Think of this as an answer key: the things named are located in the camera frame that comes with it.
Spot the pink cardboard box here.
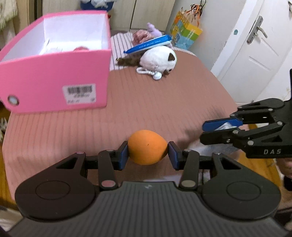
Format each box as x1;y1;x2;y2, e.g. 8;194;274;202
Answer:
1;10;112;113

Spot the cream knitted cardigan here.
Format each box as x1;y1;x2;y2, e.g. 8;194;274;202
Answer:
0;0;18;49

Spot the white door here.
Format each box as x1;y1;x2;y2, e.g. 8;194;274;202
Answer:
211;1;291;105

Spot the beige wardrobe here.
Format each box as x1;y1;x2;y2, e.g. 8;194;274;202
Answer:
34;0;175;31

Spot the white tissue pack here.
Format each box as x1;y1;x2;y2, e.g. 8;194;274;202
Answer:
215;122;237;131

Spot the white round plush toy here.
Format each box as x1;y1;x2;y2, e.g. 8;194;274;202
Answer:
136;46;177;80

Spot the flower bouquet blue wrap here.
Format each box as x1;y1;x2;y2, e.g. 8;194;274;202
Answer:
80;0;114;11

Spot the orange plush ball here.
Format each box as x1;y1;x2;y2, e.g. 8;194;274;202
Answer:
128;130;168;165

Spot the pink knitted item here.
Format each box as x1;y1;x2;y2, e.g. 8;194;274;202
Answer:
132;30;153;46

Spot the blue flat package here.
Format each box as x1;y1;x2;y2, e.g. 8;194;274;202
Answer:
124;35;172;54

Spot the brown hair piece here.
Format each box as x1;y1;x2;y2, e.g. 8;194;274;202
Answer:
116;57;141;67

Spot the purple plush toy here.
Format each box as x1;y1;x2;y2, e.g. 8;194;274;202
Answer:
147;23;173;49

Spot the colourful paper gift bag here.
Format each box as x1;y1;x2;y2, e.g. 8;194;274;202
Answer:
170;4;203;50

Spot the silver door handle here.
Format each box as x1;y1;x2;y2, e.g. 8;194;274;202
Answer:
247;15;268;44

